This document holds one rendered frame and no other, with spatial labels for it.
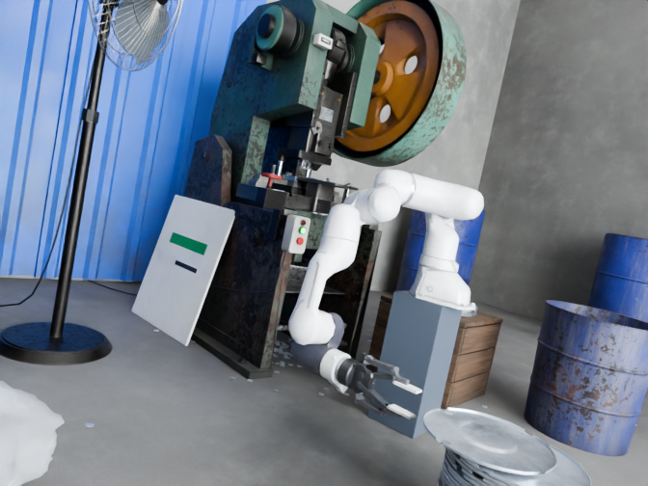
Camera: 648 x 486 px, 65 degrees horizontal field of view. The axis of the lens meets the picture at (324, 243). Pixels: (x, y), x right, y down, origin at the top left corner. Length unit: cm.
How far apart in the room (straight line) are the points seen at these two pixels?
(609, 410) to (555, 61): 399
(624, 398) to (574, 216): 313
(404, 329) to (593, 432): 82
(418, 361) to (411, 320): 13
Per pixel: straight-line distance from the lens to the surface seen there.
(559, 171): 526
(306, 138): 221
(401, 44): 261
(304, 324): 140
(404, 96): 249
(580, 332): 211
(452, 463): 121
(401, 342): 176
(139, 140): 313
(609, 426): 221
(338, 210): 150
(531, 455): 128
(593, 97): 534
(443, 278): 172
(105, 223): 310
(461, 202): 168
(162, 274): 251
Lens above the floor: 71
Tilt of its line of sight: 5 degrees down
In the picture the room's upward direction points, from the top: 11 degrees clockwise
